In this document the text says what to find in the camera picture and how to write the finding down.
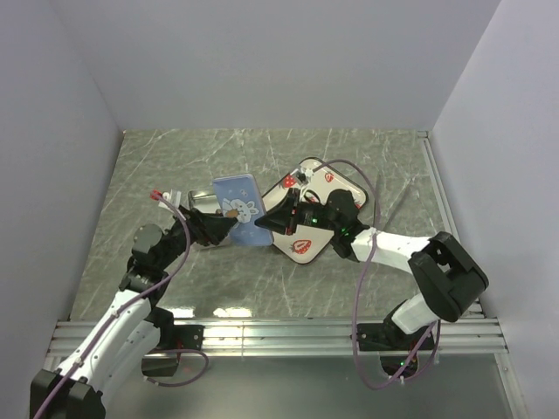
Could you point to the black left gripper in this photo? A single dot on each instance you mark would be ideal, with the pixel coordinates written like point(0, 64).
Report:
point(208, 228)

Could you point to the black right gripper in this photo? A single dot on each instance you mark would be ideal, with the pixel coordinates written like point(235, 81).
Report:
point(284, 216)

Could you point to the silver metal tongs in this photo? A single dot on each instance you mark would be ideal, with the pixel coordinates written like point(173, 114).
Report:
point(384, 222)

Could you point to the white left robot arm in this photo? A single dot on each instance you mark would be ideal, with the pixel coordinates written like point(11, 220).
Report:
point(134, 325)

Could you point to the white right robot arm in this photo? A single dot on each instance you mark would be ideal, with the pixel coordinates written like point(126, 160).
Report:
point(403, 326)

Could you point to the silver metal tin box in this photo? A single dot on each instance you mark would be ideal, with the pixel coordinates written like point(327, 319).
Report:
point(203, 200)

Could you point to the white strawberry square plate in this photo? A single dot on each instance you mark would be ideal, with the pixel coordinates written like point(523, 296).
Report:
point(306, 244)

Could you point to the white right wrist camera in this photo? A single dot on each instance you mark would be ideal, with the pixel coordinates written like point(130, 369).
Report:
point(303, 175)

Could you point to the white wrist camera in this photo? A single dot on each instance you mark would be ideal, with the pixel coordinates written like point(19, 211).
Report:
point(165, 199)
point(303, 175)

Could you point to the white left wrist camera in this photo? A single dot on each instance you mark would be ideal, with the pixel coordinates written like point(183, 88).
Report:
point(165, 199)

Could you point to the aluminium right side rail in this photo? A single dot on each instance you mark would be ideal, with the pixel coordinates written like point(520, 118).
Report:
point(450, 218)

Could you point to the aluminium rail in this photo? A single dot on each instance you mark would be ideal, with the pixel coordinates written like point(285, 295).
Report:
point(316, 337)
point(450, 218)

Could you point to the aluminium front rail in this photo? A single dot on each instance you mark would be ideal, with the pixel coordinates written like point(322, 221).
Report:
point(316, 337)

